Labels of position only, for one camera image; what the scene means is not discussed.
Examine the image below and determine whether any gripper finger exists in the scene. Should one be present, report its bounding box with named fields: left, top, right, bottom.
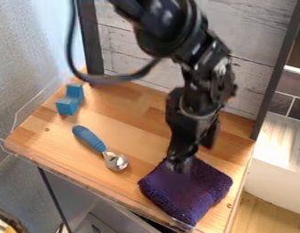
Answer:
left=165, top=153, right=196, bottom=175

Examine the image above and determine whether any purple cloth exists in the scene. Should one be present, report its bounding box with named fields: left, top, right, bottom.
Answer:
left=136, top=157, right=235, bottom=228

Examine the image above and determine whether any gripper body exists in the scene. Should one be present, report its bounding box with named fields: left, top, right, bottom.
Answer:
left=165, top=86, right=228, bottom=162

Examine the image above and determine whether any blue handled silver spoon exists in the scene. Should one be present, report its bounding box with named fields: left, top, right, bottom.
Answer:
left=71, top=125, right=130, bottom=172

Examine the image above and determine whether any blue block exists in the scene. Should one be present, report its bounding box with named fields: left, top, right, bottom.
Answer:
left=54, top=83, right=86, bottom=117

